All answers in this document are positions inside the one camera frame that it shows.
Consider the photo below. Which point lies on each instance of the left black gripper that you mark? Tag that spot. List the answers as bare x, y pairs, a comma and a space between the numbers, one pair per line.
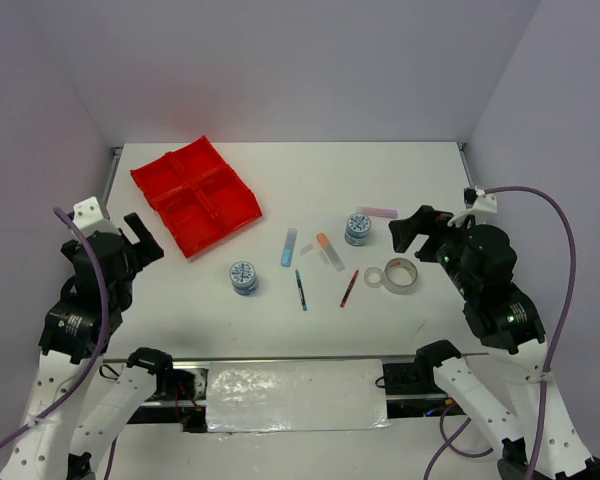
147, 250

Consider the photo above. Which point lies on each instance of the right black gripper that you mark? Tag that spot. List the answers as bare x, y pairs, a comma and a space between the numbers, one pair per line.
428, 215

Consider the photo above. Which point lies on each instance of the red pen refill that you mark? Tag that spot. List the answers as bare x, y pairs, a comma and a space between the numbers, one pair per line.
349, 289

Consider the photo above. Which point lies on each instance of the clear plastic pen cap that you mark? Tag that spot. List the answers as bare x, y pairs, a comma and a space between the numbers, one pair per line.
306, 249

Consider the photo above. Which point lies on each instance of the blue pen refill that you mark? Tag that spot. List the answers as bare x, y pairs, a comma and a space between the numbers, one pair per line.
301, 290

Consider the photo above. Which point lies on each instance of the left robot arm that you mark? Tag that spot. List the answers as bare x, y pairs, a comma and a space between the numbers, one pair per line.
54, 440

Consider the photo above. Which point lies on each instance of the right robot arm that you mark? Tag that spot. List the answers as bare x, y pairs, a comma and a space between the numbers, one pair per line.
536, 438

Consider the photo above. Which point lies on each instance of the pink highlighter marker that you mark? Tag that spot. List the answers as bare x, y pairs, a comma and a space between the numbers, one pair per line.
377, 212

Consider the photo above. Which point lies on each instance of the large clear tape roll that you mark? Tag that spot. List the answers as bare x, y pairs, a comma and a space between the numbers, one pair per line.
399, 276

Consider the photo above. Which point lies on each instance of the blue paint jar right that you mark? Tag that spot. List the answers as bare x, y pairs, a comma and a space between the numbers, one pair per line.
357, 229

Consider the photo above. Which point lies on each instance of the blue paint jar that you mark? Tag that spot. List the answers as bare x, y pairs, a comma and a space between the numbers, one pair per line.
357, 229
243, 278

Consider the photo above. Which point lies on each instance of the small clear tape roll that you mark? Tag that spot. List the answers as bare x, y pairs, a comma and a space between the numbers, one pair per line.
373, 277

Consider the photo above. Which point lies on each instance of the red four-compartment tray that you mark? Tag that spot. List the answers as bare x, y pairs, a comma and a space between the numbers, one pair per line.
199, 197

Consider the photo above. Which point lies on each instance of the orange highlighter marker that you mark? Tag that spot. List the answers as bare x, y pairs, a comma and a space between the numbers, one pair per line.
330, 252

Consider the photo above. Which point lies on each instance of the blue paint jar left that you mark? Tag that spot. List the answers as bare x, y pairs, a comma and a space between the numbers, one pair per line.
243, 278

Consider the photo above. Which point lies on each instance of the blue highlighter marker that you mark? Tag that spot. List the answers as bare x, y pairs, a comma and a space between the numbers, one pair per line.
288, 247

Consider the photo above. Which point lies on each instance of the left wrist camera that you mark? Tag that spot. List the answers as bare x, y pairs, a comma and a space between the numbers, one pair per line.
90, 216

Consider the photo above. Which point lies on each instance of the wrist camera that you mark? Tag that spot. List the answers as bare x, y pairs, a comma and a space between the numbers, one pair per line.
480, 207
90, 216

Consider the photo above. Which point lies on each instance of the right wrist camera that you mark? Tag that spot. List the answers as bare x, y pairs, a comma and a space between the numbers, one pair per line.
480, 207

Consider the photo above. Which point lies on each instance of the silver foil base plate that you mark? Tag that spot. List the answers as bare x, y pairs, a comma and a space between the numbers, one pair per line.
295, 396

